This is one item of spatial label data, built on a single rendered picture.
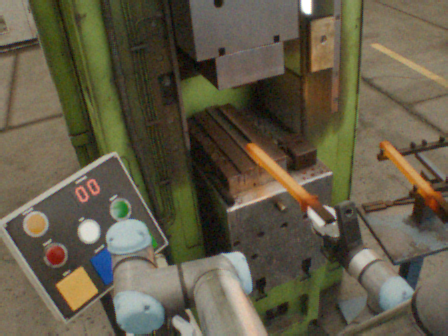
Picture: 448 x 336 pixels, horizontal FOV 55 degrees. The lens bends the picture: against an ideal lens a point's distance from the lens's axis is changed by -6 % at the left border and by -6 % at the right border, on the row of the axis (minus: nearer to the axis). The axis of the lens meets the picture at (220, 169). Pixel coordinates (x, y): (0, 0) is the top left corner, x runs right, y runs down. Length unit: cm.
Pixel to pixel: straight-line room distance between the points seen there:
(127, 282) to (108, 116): 67
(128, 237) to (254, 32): 66
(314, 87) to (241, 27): 47
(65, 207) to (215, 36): 55
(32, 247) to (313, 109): 101
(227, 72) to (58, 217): 56
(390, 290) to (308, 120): 79
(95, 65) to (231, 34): 37
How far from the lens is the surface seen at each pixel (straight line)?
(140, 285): 72
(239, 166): 139
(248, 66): 122
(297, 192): 123
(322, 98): 160
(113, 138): 133
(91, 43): 122
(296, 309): 201
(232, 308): 56
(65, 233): 110
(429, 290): 74
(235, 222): 139
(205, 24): 114
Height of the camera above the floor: 180
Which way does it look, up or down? 36 degrees down
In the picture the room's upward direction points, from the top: 7 degrees counter-clockwise
